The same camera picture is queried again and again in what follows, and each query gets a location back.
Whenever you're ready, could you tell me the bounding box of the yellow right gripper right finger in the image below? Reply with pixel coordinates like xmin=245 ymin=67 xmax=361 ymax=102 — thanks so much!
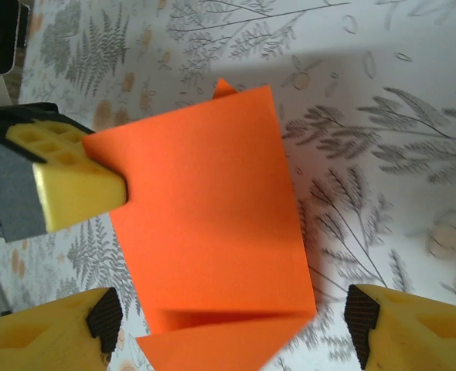
xmin=345 ymin=284 xmax=456 ymax=371

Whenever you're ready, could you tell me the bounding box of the orange paper sheet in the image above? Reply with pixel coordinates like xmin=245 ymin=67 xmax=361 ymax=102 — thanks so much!
xmin=81 ymin=77 xmax=317 ymax=371

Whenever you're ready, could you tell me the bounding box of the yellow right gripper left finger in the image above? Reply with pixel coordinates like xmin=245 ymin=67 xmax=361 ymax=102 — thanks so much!
xmin=0 ymin=286 xmax=124 ymax=371

